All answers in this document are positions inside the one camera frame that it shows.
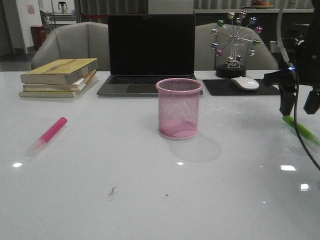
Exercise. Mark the middle white book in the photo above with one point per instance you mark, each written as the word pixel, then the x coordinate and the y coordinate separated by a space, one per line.
pixel 78 85

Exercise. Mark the green highlighter pen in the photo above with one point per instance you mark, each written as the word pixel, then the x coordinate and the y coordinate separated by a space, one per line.
pixel 303 131

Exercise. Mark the pink mesh pen holder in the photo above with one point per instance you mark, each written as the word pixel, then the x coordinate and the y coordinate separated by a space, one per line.
pixel 178 107

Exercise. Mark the bottom yellow book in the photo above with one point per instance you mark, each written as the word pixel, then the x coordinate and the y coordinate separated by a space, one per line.
pixel 49 94

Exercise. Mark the top yellow book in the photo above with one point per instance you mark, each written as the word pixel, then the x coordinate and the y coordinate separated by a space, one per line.
pixel 60 72

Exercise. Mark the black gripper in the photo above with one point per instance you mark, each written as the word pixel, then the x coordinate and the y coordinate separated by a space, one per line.
pixel 305 70

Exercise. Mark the left grey armchair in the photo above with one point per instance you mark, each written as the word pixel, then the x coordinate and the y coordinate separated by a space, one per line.
pixel 75 41

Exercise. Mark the ferris wheel desk ornament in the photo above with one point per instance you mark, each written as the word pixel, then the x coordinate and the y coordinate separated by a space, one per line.
pixel 235 38

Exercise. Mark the red trash bin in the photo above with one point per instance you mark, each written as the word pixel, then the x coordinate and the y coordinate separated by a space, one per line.
pixel 39 35

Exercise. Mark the pink highlighter pen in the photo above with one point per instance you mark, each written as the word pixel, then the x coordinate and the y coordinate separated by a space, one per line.
pixel 47 136

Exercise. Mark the black mouse pad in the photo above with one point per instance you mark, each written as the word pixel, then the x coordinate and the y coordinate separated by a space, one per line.
pixel 225 87

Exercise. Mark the yellow book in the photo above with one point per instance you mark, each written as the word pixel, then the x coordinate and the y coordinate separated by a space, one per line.
pixel 60 72
pixel 49 94

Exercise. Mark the fruit bowl on counter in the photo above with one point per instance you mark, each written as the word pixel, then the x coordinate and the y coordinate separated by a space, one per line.
pixel 259 4

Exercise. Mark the white computer mouse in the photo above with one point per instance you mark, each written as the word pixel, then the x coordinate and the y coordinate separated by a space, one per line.
pixel 245 83

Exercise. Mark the grey laptop computer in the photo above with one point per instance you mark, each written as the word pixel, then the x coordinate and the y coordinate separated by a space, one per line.
pixel 147 48

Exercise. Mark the grey armchair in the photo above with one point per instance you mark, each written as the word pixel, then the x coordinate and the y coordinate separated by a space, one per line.
pixel 75 41
pixel 204 55

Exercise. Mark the right grey armchair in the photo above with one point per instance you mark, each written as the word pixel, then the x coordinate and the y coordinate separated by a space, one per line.
pixel 204 55

